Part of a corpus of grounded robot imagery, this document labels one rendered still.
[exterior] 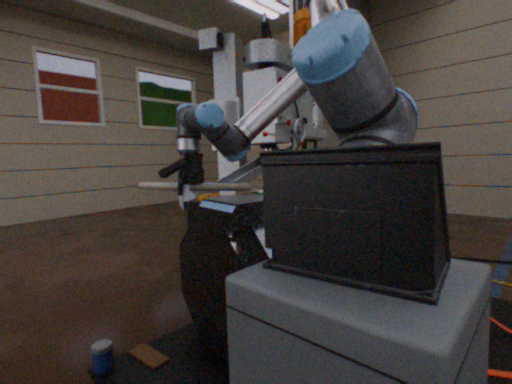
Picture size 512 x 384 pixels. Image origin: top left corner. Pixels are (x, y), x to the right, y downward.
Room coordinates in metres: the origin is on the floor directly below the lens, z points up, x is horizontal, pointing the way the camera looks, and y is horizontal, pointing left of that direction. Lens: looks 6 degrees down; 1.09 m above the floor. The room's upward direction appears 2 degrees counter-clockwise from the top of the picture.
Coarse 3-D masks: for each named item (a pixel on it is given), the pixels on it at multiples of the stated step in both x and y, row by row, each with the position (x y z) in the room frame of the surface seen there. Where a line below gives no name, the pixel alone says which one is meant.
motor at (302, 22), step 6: (300, 12) 2.42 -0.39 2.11; (306, 12) 2.40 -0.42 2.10; (294, 18) 2.48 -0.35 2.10; (300, 18) 2.42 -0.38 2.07; (306, 18) 2.41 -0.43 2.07; (294, 24) 2.51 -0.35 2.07; (300, 24) 2.42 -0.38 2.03; (306, 24) 2.42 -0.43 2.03; (294, 30) 2.49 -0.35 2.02; (300, 30) 2.42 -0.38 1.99; (306, 30) 2.42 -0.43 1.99; (294, 36) 2.49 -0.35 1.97; (300, 36) 2.42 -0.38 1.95; (294, 42) 2.48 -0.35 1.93
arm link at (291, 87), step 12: (288, 84) 1.15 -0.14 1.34; (300, 84) 1.15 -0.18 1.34; (276, 96) 1.14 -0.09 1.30; (288, 96) 1.15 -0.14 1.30; (252, 108) 1.16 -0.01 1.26; (264, 108) 1.14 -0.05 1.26; (276, 108) 1.14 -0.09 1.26; (240, 120) 1.15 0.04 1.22; (252, 120) 1.13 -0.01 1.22; (264, 120) 1.14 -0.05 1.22; (228, 132) 1.10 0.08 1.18; (240, 132) 1.12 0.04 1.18; (252, 132) 1.13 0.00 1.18; (216, 144) 1.11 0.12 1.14; (228, 144) 1.11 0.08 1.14; (240, 144) 1.12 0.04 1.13; (228, 156) 1.13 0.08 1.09; (240, 156) 1.14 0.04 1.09
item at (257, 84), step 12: (252, 72) 1.89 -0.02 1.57; (264, 72) 1.85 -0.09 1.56; (252, 84) 1.89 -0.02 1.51; (264, 84) 1.85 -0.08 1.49; (252, 96) 1.89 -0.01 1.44; (264, 96) 1.85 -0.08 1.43; (288, 108) 1.95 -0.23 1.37; (276, 132) 1.82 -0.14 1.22; (288, 132) 1.94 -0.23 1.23; (252, 144) 1.91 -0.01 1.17; (264, 144) 1.91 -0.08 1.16; (276, 144) 1.95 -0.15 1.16
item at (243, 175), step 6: (252, 162) 1.89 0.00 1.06; (258, 162) 1.95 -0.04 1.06; (240, 168) 1.79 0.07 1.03; (246, 168) 1.84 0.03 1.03; (252, 168) 1.89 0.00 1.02; (258, 168) 1.74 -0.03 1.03; (228, 174) 1.70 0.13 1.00; (234, 174) 1.74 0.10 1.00; (240, 174) 1.78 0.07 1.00; (246, 174) 1.64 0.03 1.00; (252, 174) 1.69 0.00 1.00; (258, 174) 1.74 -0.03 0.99; (222, 180) 1.65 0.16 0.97; (228, 180) 1.69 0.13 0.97; (234, 180) 1.72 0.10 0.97; (240, 180) 1.59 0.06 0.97; (246, 180) 1.64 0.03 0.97
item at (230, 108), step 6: (216, 102) 2.56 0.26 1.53; (222, 102) 2.52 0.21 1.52; (228, 102) 2.51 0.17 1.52; (234, 102) 2.52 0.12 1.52; (240, 102) 2.54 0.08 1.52; (222, 108) 2.52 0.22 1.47; (228, 108) 2.51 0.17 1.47; (234, 108) 2.52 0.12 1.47; (240, 108) 2.53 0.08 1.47; (228, 114) 2.51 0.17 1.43; (234, 114) 2.51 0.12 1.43; (228, 120) 2.51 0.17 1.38; (234, 120) 2.51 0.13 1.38
